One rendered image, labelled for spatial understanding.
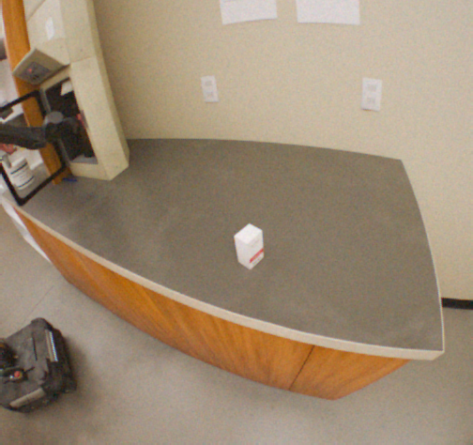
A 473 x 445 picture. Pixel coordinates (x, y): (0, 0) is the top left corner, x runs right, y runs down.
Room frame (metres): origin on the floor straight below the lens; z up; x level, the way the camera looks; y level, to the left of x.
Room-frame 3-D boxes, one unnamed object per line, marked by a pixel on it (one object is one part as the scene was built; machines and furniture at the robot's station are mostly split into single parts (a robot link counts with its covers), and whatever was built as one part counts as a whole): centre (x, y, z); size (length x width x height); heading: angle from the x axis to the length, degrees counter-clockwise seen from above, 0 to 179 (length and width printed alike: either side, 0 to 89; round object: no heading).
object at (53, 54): (0.78, 0.64, 1.46); 0.32 x 0.12 x 0.10; 62
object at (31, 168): (0.75, 0.81, 1.19); 0.30 x 0.01 x 0.40; 158
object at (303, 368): (0.81, 0.43, 0.45); 2.05 x 0.67 x 0.90; 62
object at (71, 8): (0.94, 0.55, 1.33); 0.32 x 0.25 x 0.77; 62
